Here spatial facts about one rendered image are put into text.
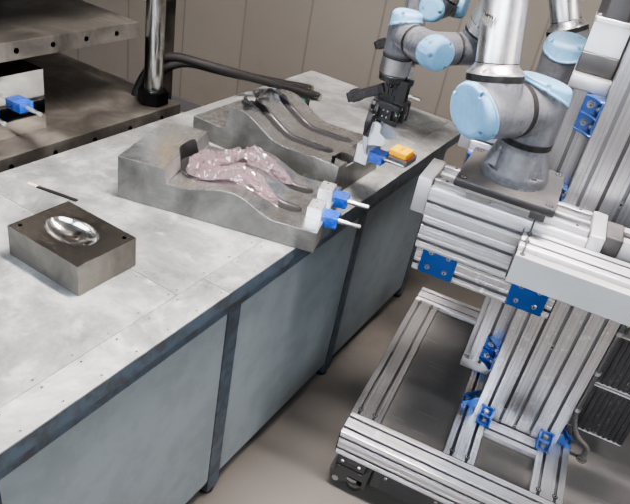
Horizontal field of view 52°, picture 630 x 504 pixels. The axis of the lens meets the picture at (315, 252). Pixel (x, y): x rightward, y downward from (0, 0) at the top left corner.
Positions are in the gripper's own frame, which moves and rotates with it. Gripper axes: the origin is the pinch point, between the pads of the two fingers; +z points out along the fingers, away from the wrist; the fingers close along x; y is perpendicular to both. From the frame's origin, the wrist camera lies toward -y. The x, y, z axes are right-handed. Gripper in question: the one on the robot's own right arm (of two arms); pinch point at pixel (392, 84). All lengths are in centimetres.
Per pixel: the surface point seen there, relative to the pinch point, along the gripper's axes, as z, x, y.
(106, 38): -6, -59, -71
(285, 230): 11, -91, 12
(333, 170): 7, -61, 9
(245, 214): 10, -94, 2
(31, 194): 15, -113, -44
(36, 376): 15, -154, 1
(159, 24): -10, -45, -63
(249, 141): 9, -59, -19
